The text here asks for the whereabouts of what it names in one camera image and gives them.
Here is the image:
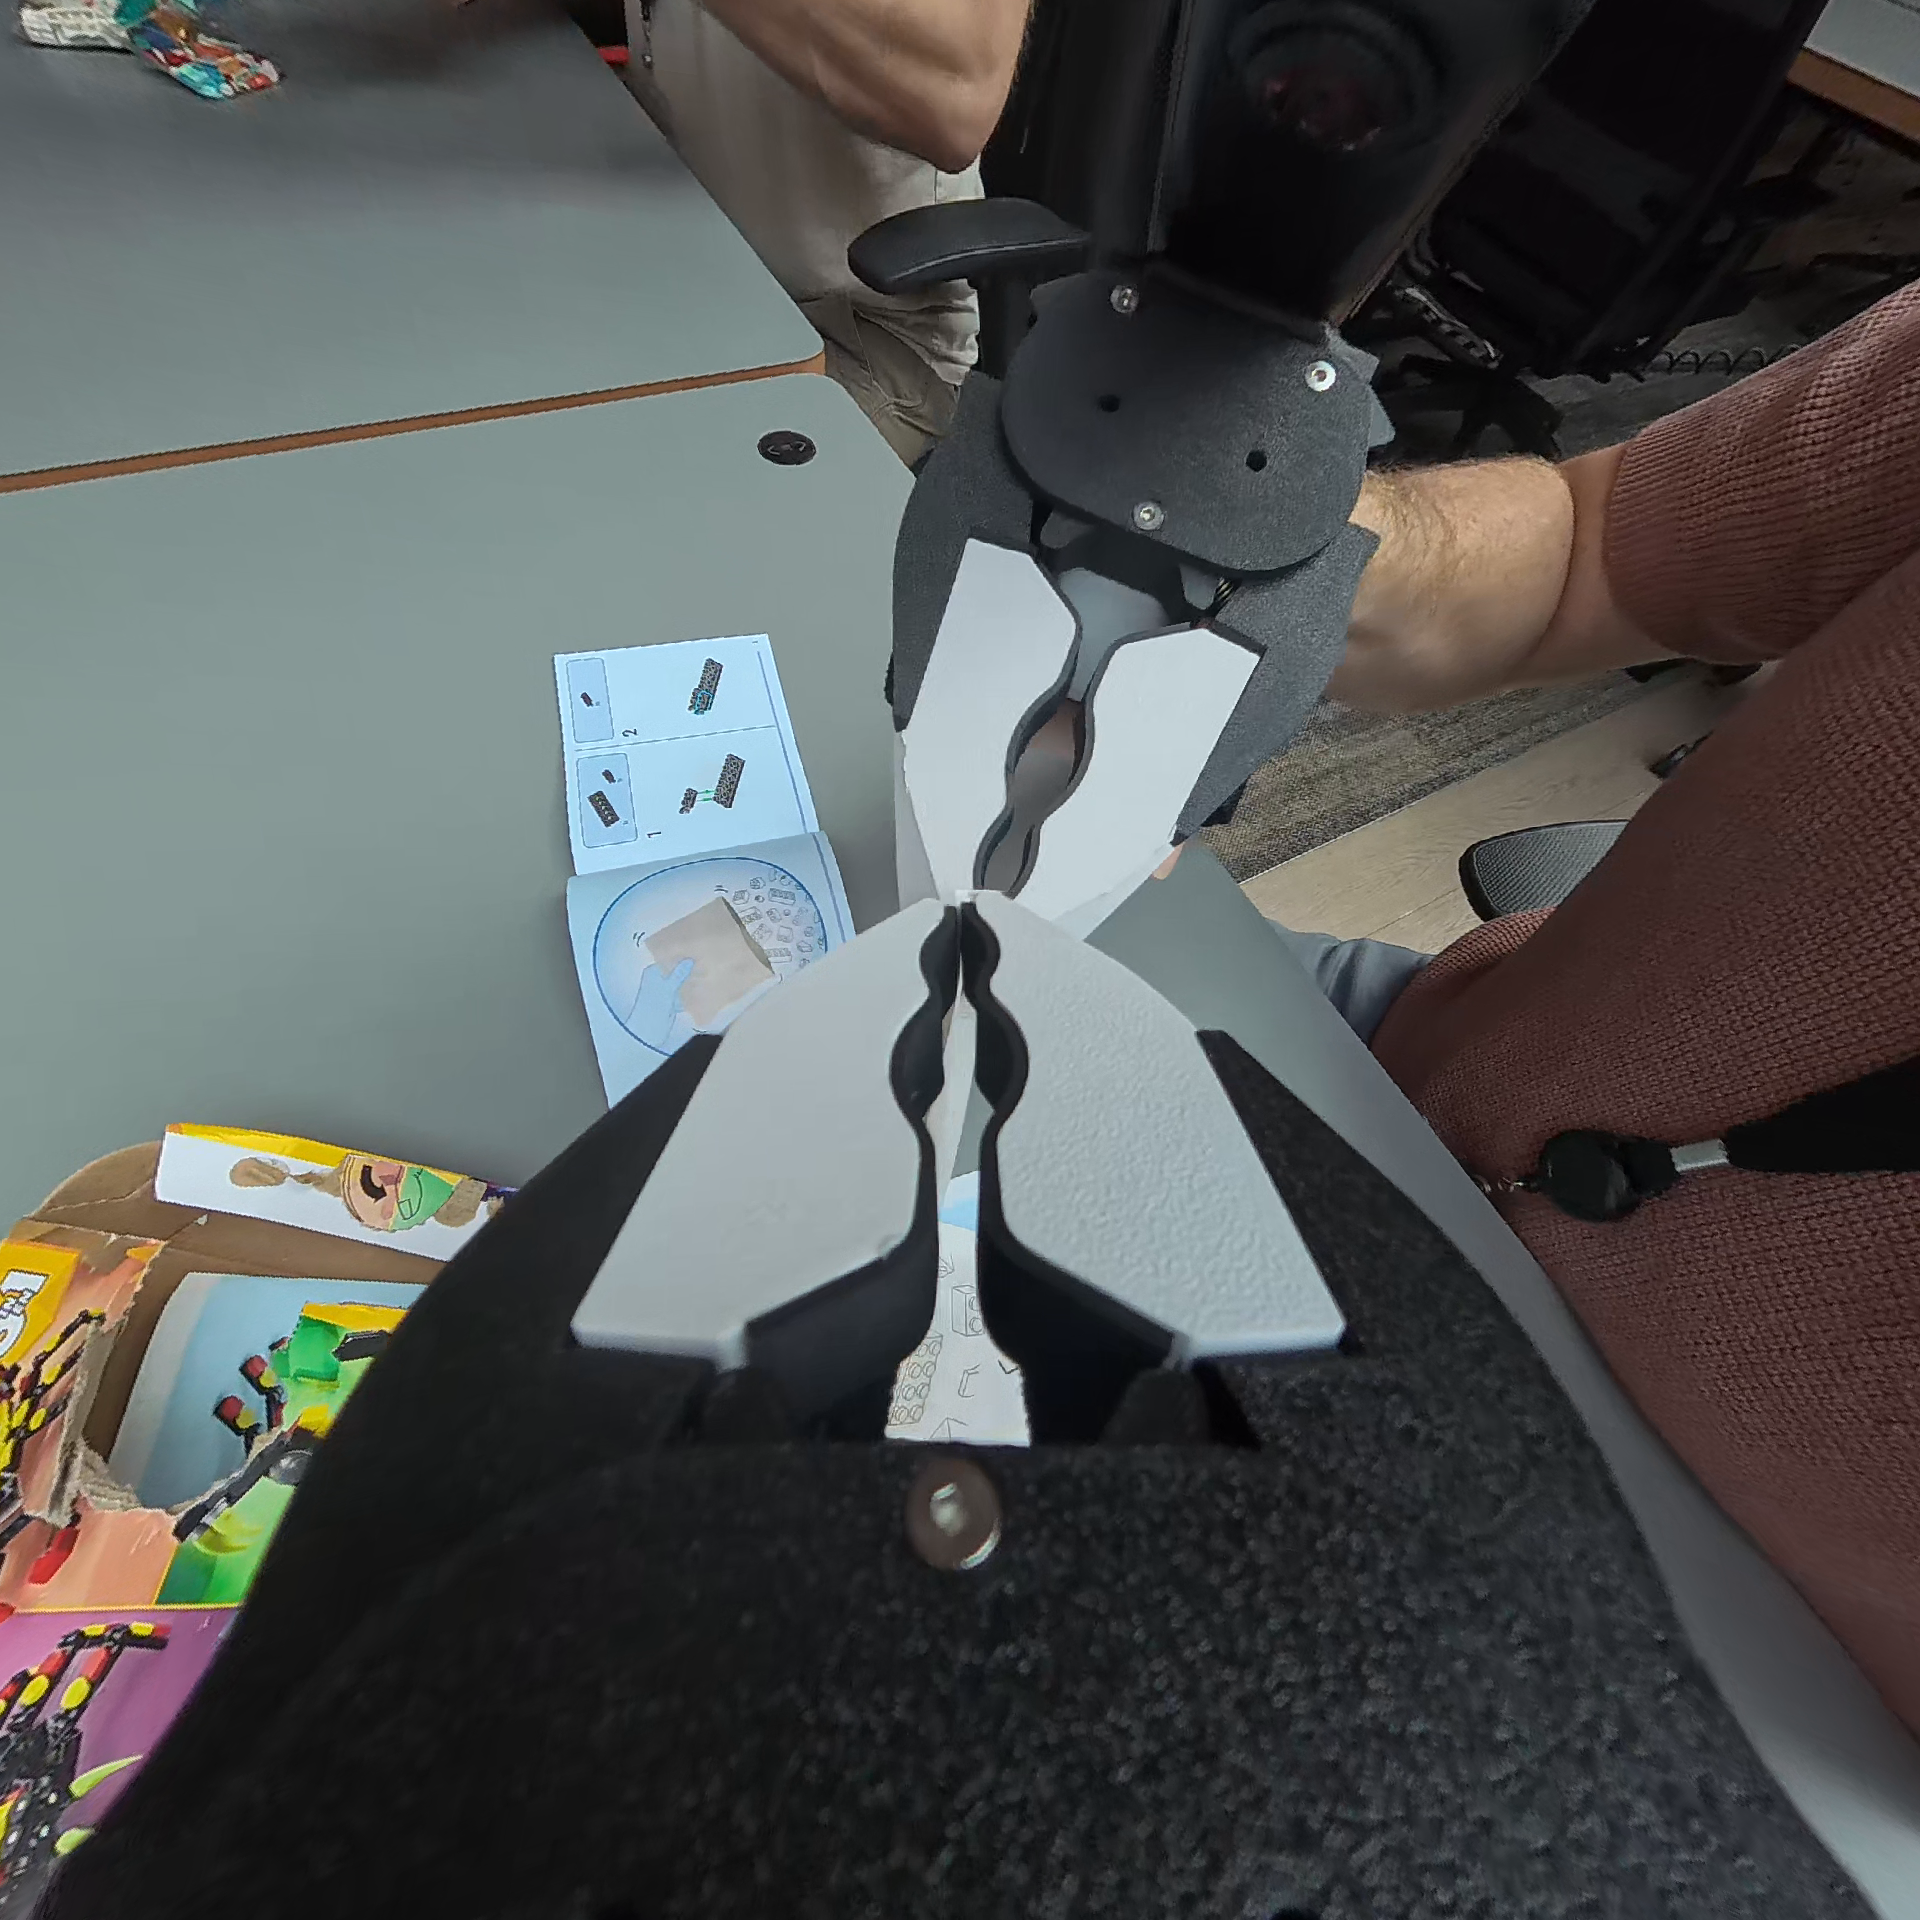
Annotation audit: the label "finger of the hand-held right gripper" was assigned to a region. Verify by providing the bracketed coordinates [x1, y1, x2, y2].
[974, 623, 1261, 919]
[901, 535, 1083, 903]

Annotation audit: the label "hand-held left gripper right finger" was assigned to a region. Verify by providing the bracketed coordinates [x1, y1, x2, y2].
[959, 896, 1349, 1429]

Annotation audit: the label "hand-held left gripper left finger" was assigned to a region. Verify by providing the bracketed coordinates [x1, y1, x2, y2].
[569, 896, 961, 1418]

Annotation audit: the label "person's right forearm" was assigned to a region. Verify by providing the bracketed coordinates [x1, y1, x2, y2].
[1326, 279, 1920, 707]

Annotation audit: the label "another person's forearm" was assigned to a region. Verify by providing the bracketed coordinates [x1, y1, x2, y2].
[698, 0, 1040, 176]

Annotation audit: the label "grey desk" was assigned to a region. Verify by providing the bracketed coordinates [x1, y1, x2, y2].
[0, 371, 1920, 1920]
[0, 0, 826, 496]

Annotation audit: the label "person's grey trouser leg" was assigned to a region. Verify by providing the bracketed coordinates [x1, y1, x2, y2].
[1276, 926, 1434, 1045]

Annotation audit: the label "light blue instruction booklet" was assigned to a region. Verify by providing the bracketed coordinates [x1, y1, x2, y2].
[553, 633, 856, 1108]

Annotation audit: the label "black chair armrest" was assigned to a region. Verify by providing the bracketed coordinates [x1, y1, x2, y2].
[847, 199, 1091, 395]

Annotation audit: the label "black mesh office chair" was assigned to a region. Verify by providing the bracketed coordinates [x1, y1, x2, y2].
[1458, 820, 1632, 924]

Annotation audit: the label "black badge reel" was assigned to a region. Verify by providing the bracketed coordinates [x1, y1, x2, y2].
[1477, 1102, 1920, 1221]

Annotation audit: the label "person's reddish sweater torso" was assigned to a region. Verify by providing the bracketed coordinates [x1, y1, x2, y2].
[1372, 556, 1920, 1744]

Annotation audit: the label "light blue toy booklet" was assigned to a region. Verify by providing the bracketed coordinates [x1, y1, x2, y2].
[111, 1272, 452, 1614]

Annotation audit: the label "colourful torn toy box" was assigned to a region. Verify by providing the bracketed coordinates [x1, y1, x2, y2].
[0, 1123, 517, 1920]

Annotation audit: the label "colourful patterned pouch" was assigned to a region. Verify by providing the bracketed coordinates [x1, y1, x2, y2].
[6, 0, 285, 101]

